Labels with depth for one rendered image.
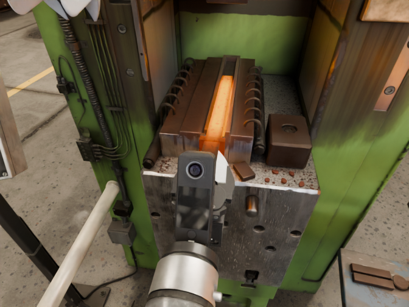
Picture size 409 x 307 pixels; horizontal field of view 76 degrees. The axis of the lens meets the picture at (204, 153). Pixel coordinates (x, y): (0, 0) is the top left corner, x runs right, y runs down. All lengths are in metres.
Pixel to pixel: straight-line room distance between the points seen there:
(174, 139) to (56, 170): 1.65
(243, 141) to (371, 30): 0.32
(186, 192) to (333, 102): 0.46
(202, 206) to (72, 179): 1.74
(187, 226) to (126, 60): 0.46
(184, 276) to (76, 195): 1.64
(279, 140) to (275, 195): 0.12
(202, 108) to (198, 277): 0.42
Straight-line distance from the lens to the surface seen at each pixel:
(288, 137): 0.58
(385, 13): 0.62
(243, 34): 0.96
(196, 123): 0.58
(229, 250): 0.77
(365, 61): 0.66
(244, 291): 1.00
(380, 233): 1.85
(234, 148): 0.57
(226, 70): 0.83
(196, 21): 0.96
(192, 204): 0.33
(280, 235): 0.69
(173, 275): 0.31
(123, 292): 1.46
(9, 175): 0.61
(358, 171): 0.86
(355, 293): 0.75
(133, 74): 0.70
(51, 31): 0.75
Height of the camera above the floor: 1.32
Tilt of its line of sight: 41 degrees down
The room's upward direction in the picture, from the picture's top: straight up
